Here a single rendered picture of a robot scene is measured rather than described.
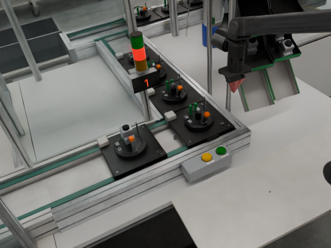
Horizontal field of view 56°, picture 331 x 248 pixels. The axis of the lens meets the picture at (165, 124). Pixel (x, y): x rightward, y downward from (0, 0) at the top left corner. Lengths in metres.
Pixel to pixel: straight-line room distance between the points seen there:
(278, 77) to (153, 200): 0.83
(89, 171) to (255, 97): 0.83
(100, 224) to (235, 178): 0.58
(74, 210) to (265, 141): 0.89
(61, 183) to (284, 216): 0.90
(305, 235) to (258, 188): 0.99
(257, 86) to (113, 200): 0.83
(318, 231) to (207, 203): 1.18
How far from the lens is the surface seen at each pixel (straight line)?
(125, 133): 1.28
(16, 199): 1.45
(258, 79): 1.54
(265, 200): 1.32
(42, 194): 1.41
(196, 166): 1.27
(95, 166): 1.42
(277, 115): 1.69
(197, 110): 1.41
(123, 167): 1.30
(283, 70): 1.63
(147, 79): 1.32
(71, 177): 1.42
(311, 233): 2.31
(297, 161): 1.48
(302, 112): 1.74
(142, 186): 1.29
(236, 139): 1.40
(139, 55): 1.26
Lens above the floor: 1.92
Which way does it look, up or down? 40 degrees down
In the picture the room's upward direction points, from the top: 8 degrees counter-clockwise
